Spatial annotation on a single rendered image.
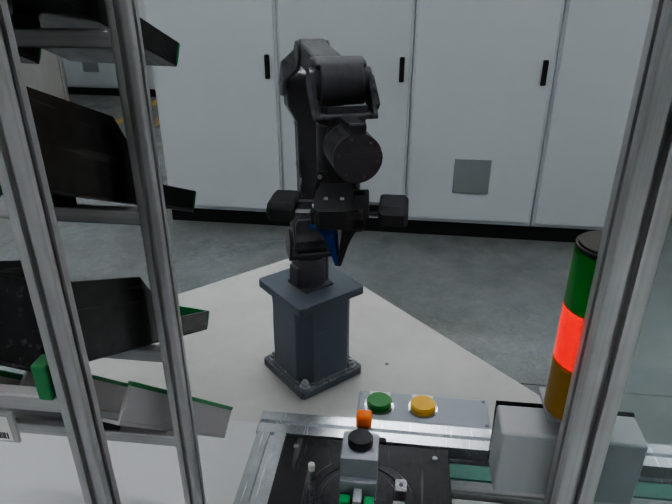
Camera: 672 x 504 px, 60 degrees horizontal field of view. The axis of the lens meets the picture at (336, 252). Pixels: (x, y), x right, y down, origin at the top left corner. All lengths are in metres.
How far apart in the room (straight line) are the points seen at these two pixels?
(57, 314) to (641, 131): 0.39
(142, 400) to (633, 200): 0.51
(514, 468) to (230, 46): 3.38
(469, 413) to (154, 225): 0.61
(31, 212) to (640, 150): 0.38
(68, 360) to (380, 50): 3.25
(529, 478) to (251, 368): 0.76
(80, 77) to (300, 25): 5.63
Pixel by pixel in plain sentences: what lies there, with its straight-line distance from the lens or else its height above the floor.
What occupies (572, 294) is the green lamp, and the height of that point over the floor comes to 1.38.
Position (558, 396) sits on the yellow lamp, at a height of 1.28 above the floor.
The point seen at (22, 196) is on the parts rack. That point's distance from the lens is 0.41.
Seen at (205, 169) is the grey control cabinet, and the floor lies 0.39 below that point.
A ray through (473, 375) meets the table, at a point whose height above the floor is 0.86.
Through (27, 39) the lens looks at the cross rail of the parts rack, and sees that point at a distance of 0.58.
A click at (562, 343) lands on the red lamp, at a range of 0.50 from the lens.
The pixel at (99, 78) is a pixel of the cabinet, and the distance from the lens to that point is 8.78.
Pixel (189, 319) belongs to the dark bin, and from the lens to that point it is 0.72.
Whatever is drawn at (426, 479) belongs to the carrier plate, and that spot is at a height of 0.97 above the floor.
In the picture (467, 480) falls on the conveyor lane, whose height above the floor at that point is 0.94.
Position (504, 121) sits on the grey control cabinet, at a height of 0.77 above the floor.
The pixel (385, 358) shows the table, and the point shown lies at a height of 0.86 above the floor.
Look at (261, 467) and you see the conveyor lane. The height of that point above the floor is 0.95.
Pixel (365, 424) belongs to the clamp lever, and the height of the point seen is 1.07.
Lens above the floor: 1.60
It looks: 26 degrees down
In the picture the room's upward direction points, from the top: straight up
